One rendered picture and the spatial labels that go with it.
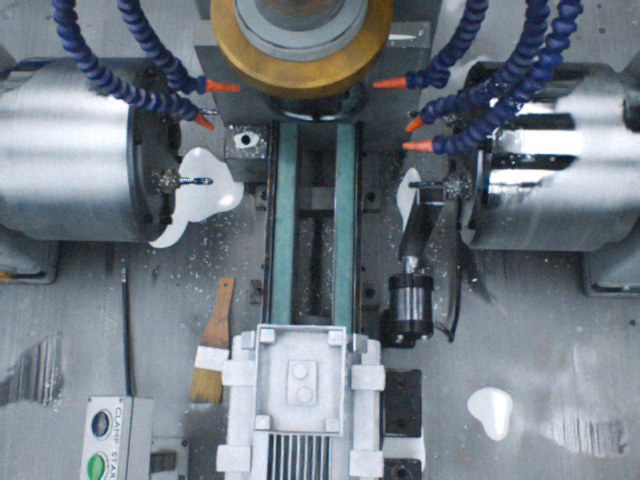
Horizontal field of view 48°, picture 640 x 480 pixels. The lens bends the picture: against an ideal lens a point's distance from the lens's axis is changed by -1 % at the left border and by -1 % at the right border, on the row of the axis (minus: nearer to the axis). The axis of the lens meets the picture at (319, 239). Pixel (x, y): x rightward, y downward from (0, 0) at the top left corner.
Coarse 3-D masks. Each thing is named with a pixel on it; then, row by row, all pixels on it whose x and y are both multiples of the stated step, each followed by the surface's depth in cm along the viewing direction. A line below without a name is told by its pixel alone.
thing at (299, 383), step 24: (288, 336) 84; (312, 336) 84; (264, 360) 83; (288, 360) 83; (312, 360) 83; (336, 360) 83; (264, 384) 83; (288, 384) 82; (312, 384) 81; (336, 384) 83; (264, 408) 82; (288, 408) 82; (312, 408) 82; (336, 408) 82; (264, 432) 78; (288, 432) 78; (312, 432) 78; (336, 432) 81
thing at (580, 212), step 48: (576, 96) 86; (624, 96) 86; (480, 144) 86; (528, 144) 84; (576, 144) 84; (624, 144) 84; (480, 192) 88; (528, 192) 86; (576, 192) 85; (624, 192) 86; (480, 240) 92; (528, 240) 91; (576, 240) 91
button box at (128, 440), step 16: (96, 400) 89; (112, 400) 87; (128, 400) 86; (144, 400) 88; (112, 416) 86; (128, 416) 86; (144, 416) 88; (112, 432) 86; (128, 432) 86; (144, 432) 88; (96, 448) 87; (112, 448) 85; (128, 448) 85; (144, 448) 87; (112, 464) 84; (128, 464) 85; (144, 464) 87
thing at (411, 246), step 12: (420, 192) 74; (432, 192) 74; (444, 192) 74; (420, 204) 74; (432, 204) 74; (444, 204) 74; (408, 216) 83; (420, 216) 78; (432, 216) 77; (408, 228) 83; (420, 228) 82; (432, 228) 82; (408, 240) 87; (420, 240) 87; (408, 252) 93; (420, 252) 93
